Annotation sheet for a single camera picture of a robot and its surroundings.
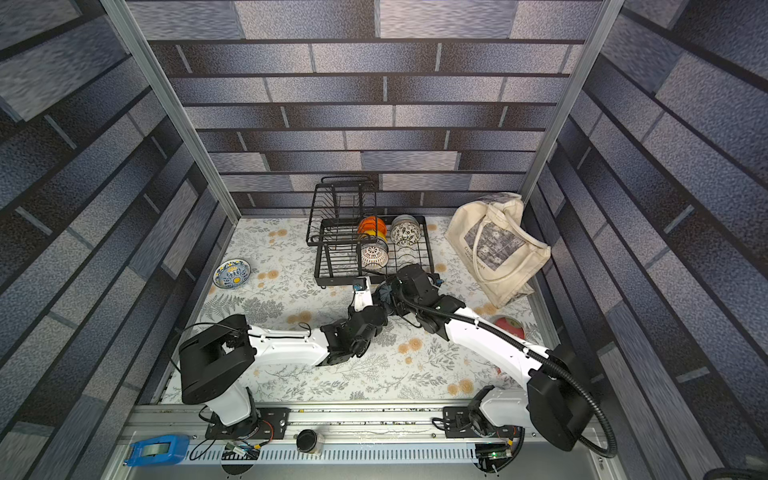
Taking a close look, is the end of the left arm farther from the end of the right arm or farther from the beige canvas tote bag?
the beige canvas tote bag

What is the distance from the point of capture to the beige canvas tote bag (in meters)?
0.95

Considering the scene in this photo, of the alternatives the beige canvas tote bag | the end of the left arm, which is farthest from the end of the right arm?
the beige canvas tote bag
